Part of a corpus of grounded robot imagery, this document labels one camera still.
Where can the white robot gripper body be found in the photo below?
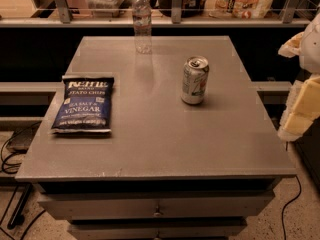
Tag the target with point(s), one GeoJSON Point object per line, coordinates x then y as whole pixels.
{"type": "Point", "coordinates": [312, 52]}

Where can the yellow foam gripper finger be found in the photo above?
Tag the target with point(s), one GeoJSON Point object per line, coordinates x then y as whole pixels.
{"type": "Point", "coordinates": [302, 108]}
{"type": "Point", "coordinates": [291, 47]}

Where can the clear plastic water bottle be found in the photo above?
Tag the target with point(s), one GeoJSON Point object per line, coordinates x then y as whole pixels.
{"type": "Point", "coordinates": [141, 14]}

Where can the snack bag on shelf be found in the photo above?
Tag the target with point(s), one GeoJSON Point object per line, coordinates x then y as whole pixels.
{"type": "Point", "coordinates": [244, 9]}

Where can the white green soda can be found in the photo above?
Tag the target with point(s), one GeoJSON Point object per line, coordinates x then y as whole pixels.
{"type": "Point", "coordinates": [195, 76]}

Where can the upper grey drawer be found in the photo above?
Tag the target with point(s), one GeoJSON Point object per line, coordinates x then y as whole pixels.
{"type": "Point", "coordinates": [153, 205]}

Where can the grey drawer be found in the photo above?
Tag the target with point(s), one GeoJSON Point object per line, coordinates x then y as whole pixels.
{"type": "Point", "coordinates": [153, 205]}
{"type": "Point", "coordinates": [157, 229]}

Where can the clear plastic container on shelf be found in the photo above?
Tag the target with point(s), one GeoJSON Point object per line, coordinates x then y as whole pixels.
{"type": "Point", "coordinates": [104, 8]}

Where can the blue kettle chips bag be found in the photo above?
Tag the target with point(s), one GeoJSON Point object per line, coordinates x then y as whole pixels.
{"type": "Point", "coordinates": [86, 107]}

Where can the lower grey drawer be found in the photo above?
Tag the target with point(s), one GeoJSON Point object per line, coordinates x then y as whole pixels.
{"type": "Point", "coordinates": [157, 229]}

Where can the black power adapter box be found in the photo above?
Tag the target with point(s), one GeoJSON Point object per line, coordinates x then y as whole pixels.
{"type": "Point", "coordinates": [20, 140]}

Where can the grey metal shelf rail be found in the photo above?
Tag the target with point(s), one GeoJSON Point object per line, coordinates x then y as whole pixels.
{"type": "Point", "coordinates": [76, 14]}

